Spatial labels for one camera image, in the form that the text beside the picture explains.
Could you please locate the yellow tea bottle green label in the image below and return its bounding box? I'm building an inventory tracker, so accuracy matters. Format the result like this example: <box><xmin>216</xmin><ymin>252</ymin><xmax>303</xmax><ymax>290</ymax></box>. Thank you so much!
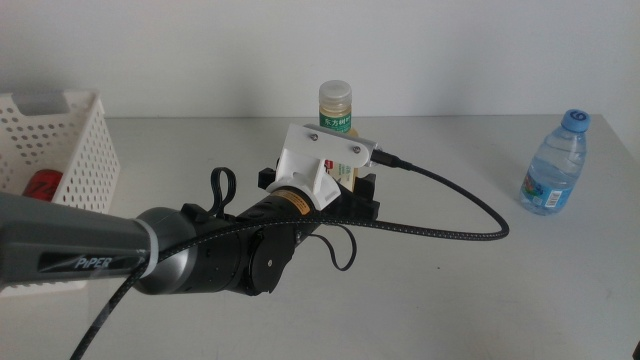
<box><xmin>318</xmin><ymin>79</ymin><xmax>362</xmax><ymax>194</ymax></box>

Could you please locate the clear water bottle blue cap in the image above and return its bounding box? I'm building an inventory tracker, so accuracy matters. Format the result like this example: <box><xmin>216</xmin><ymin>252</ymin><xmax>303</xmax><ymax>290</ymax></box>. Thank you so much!
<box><xmin>518</xmin><ymin>108</ymin><xmax>592</xmax><ymax>217</ymax></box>

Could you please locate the red soda can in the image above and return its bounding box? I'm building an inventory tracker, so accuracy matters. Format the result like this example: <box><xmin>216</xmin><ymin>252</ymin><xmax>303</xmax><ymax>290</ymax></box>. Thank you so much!
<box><xmin>22</xmin><ymin>169</ymin><xmax>65</xmax><ymax>203</ymax></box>

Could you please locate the white perforated plastic basket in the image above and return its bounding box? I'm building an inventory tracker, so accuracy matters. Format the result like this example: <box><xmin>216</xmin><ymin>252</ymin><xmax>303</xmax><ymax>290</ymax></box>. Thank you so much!
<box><xmin>0</xmin><ymin>89</ymin><xmax>121</xmax><ymax>299</ymax></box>

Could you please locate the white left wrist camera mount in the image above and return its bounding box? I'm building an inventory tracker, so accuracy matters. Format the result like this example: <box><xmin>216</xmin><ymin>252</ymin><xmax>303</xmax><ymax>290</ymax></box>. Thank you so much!
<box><xmin>266</xmin><ymin>123</ymin><xmax>377</xmax><ymax>212</ymax></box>

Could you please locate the thin black cable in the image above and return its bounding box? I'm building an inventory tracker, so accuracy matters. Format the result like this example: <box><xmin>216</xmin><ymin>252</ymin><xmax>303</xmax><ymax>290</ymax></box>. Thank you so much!
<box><xmin>308</xmin><ymin>223</ymin><xmax>358</xmax><ymax>273</ymax></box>
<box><xmin>210</xmin><ymin>166</ymin><xmax>238</xmax><ymax>219</ymax></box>

